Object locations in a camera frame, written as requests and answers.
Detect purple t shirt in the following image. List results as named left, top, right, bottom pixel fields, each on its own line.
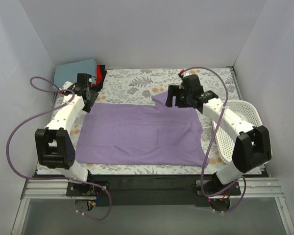
left=75, top=92, right=205, bottom=166

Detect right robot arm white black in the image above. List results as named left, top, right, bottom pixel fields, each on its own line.
left=166, top=74, right=272, bottom=195

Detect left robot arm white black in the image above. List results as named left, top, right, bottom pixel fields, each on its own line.
left=35, top=73, right=95, bottom=196

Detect folded red t shirt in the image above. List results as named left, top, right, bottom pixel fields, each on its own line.
left=92, top=65, right=102, bottom=87

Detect folded grey-blue t shirt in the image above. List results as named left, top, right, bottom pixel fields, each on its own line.
left=54, top=59, right=97, bottom=88

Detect floral table cloth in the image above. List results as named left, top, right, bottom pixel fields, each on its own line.
left=36, top=67, right=240, bottom=176

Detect white plastic basket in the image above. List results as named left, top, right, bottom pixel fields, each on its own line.
left=212, top=100, right=263, bottom=165

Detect aluminium frame rail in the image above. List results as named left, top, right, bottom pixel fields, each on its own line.
left=12, top=175, right=294, bottom=235

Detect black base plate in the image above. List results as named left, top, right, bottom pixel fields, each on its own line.
left=66, top=174, right=243, bottom=208

